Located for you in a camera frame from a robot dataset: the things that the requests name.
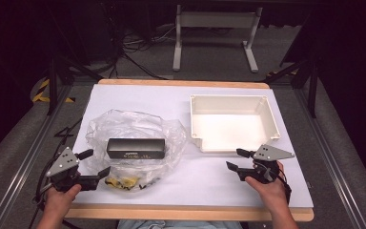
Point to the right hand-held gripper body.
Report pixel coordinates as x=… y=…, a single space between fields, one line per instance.
x=268 y=159

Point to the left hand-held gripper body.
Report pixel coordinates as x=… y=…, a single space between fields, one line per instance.
x=63 y=162

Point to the white plastic container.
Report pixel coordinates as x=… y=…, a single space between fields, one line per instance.
x=232 y=127

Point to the black rectangular box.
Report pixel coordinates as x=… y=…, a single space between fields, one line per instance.
x=136 y=148

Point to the clear plastic bag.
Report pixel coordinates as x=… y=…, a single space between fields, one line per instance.
x=130 y=127

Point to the person's right hand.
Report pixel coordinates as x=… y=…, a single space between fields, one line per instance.
x=271 y=191

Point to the person's left hand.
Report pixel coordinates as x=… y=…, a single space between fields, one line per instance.
x=58 y=200

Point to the yellow and black small parts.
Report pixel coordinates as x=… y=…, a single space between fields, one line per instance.
x=124 y=183

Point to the yellow black hazard tape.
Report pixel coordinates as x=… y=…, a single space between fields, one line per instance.
x=43 y=92

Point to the black metal stand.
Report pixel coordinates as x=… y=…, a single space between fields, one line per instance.
x=53 y=82
x=313 y=86

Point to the white table sheet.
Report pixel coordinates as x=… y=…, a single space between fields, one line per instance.
x=178 y=101

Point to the aluminium rail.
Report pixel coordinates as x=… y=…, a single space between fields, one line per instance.
x=28 y=159
x=330 y=165

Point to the white metal stand frame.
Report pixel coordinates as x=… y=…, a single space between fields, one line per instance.
x=216 y=19

